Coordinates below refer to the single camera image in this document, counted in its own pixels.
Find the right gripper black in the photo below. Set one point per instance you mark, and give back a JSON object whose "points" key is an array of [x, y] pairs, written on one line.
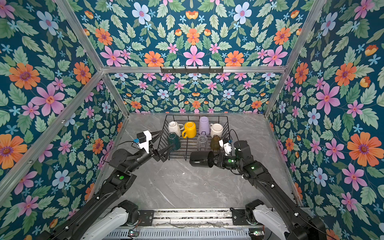
{"points": [[223, 159]]}

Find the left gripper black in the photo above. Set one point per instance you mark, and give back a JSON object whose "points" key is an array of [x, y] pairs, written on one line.
{"points": [[157, 155]]}

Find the cream mug green outside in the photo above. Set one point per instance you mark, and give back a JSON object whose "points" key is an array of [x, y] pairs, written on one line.
{"points": [[174, 140]]}

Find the white ceramic mug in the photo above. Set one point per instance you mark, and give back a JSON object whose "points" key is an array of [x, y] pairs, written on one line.
{"points": [[175, 127]]}

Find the olive green glass cup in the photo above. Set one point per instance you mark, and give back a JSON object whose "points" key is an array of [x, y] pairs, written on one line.
{"points": [[215, 143]]}

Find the black mug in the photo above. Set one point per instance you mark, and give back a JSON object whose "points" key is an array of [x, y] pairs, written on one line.
{"points": [[202, 159]]}

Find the yellow mug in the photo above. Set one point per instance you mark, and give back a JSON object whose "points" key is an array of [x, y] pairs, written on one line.
{"points": [[190, 130]]}

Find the white mug red inside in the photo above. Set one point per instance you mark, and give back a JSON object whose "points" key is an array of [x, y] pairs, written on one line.
{"points": [[216, 130]]}

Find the clear glass cup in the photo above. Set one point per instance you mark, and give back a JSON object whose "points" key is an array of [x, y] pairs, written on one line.
{"points": [[202, 142]]}

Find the lavender plastic cup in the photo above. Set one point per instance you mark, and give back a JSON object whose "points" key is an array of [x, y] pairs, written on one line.
{"points": [[204, 126]]}

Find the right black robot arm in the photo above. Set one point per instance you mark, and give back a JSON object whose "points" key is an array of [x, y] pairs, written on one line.
{"points": [[286, 220]]}

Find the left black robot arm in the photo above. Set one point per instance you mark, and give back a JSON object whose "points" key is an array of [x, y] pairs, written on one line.
{"points": [[85, 224]]}

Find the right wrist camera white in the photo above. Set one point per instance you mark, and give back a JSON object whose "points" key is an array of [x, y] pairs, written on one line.
{"points": [[226, 144]]}

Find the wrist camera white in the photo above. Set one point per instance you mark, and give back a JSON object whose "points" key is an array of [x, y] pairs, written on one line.
{"points": [[226, 144], [143, 140]]}

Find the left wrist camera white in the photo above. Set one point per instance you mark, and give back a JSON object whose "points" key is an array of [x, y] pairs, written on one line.
{"points": [[143, 140]]}

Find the black wire dish rack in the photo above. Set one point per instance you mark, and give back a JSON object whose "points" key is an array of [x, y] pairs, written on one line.
{"points": [[189, 145]]}

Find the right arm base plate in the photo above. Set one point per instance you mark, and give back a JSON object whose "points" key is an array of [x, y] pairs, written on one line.
{"points": [[239, 218]]}

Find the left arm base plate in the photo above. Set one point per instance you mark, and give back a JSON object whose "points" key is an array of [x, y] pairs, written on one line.
{"points": [[144, 218]]}

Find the metal hook rail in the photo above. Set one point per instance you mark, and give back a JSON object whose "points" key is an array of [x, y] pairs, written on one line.
{"points": [[191, 70]]}

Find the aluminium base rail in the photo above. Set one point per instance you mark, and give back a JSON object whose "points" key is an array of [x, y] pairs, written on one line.
{"points": [[194, 217]]}

